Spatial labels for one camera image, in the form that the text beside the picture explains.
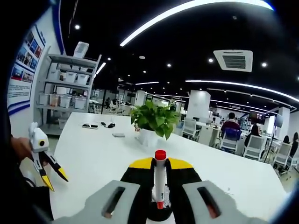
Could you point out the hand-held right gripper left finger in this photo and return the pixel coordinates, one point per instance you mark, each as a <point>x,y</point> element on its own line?
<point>98,205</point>

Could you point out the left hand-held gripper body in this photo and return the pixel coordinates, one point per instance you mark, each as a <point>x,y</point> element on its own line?
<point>37,140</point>

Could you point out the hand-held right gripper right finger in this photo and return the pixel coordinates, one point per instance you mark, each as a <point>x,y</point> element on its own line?
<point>224,207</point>

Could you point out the red whiteboard marker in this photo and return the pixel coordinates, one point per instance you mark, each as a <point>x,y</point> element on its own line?
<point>160,177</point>

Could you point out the person's left hand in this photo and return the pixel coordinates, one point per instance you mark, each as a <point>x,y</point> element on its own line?
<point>22,149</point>

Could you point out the black smartphone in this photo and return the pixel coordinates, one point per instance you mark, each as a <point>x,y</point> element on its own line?
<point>90,126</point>

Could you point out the small black item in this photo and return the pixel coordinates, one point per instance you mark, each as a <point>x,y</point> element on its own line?
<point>111,125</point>

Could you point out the small grey flat pad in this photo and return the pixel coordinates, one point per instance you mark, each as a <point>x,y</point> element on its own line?
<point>118,135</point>

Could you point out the group of white office chairs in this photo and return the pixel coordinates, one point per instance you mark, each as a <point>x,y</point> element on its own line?
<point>255,144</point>

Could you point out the group of white storage boxes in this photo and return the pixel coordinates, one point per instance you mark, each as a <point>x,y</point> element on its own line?
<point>70,77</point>

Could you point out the grey metal storage shelf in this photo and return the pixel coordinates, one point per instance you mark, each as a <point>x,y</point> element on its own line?
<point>70,58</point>

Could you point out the hanging display red text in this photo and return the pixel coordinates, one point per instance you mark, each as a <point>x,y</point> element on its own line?
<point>257,117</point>

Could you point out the white slatted appliance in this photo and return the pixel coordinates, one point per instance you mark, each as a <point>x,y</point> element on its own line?
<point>81,49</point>

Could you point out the grey mounted screen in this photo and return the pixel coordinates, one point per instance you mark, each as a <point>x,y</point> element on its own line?
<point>279,121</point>

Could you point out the green potted plant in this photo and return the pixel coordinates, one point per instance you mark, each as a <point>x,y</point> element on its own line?
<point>154,119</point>

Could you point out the curved ceiling light strip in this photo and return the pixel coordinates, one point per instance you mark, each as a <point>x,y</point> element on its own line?
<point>210,81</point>

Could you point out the ceiling air vent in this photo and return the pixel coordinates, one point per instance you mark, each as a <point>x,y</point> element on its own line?
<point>233,60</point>

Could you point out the group of ceiling spotlights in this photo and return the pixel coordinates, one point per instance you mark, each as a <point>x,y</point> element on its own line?
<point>264,64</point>

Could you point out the long ceiling light strip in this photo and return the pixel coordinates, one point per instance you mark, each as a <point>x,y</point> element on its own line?
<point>144,29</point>

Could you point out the blue white wall board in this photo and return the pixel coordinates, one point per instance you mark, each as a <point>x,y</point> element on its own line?
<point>23,70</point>

